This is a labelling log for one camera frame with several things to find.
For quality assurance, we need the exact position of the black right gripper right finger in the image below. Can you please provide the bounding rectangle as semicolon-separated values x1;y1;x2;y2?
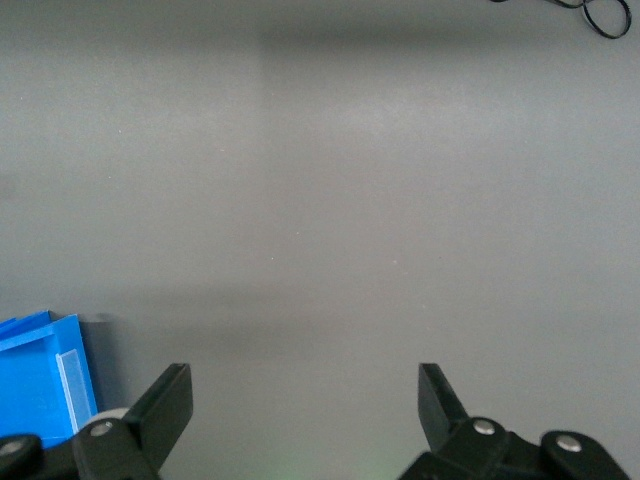
397;362;632;480

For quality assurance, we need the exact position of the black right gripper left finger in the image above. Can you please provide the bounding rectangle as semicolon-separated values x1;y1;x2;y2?
0;362;194;480

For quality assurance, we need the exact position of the blue plastic storage bin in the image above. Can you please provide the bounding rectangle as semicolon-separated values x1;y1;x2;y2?
0;310;99;451

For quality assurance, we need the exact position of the dark grey table mat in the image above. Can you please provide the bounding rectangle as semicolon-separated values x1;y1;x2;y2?
0;0;640;480

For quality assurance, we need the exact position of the thin black loose cable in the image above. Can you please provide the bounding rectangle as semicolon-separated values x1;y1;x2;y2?
487;0;632;40

